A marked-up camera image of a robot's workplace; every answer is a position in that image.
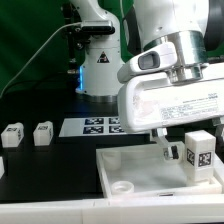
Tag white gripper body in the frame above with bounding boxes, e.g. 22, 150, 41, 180
118, 68, 224, 133

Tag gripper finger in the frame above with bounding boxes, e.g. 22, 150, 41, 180
151, 128, 179, 160
212, 117, 224, 140

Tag white square tabletop part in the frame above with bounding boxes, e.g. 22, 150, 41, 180
96, 142, 224, 198

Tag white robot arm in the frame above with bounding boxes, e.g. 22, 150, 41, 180
70, 0, 224, 160

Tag white sheet with markers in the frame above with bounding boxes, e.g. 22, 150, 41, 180
59, 116, 127, 137

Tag green backdrop curtain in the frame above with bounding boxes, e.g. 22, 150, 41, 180
0, 0, 224, 99

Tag white block left edge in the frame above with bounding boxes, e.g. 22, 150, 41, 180
0, 157, 5, 179

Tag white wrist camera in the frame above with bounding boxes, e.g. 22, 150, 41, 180
117, 42, 177, 83

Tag white front rail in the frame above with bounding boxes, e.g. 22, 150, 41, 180
0, 195, 224, 224

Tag black camera stand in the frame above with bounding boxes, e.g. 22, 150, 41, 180
61, 3, 90, 75

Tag grey camera cable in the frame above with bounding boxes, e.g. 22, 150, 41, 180
0, 21, 83, 98

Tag black cable on table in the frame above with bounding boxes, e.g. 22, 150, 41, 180
0, 77, 81, 101

